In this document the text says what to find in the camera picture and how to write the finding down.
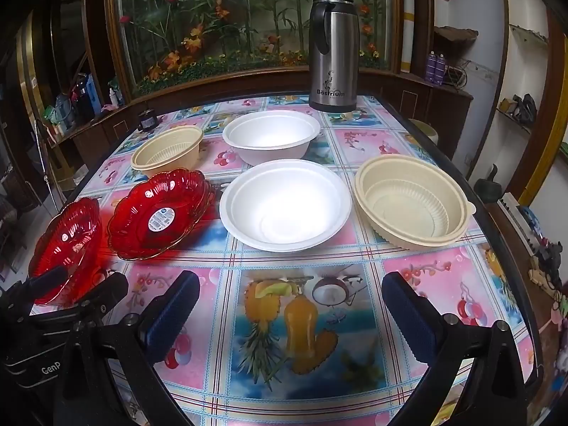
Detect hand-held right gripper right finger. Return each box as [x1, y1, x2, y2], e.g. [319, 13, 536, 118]
[381, 272, 537, 426]

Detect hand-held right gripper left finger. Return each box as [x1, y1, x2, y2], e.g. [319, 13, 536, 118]
[62, 270, 201, 426]

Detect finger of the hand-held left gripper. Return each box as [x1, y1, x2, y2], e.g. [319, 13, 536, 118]
[18, 265, 68, 309]
[66, 271, 129, 333]

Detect red scalloped plastic plate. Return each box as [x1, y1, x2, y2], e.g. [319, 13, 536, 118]
[106, 169, 214, 262]
[27, 197, 104, 307]

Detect beige paper bowl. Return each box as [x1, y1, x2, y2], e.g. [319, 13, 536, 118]
[130, 125, 205, 177]
[354, 155, 477, 250]

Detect white foam bowl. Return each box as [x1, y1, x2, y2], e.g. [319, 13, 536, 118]
[219, 161, 354, 253]
[222, 109, 321, 163]

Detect black edged table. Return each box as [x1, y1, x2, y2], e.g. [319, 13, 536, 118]
[18, 91, 560, 426]

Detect fruit printed tablecloth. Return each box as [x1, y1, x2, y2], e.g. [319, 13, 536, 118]
[29, 93, 540, 426]

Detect white power strip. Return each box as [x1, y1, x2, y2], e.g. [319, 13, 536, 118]
[497, 197, 544, 256]

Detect dark kettle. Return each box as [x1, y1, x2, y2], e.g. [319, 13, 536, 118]
[475, 164, 504, 202]

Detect dark wooden cabinet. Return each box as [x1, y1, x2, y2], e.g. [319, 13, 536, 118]
[44, 64, 473, 174]

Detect blue grey jug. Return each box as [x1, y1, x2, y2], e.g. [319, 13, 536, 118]
[55, 93, 76, 129]

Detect small dark jar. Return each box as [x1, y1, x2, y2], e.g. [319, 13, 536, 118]
[137, 108, 157, 133]

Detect blue bottle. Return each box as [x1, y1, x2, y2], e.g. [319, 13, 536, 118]
[86, 73, 100, 114]

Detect dark shoes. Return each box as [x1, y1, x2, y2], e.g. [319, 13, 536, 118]
[510, 93, 539, 126]

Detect stainless steel thermos jug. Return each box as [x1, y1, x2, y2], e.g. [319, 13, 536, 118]
[308, 0, 359, 113]

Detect brown wooden shelf piece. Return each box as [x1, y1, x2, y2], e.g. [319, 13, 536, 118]
[434, 26, 479, 43]

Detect white rolled mat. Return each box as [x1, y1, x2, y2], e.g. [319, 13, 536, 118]
[400, 0, 416, 74]

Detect tangled cables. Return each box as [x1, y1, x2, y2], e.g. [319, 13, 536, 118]
[444, 64, 469, 87]

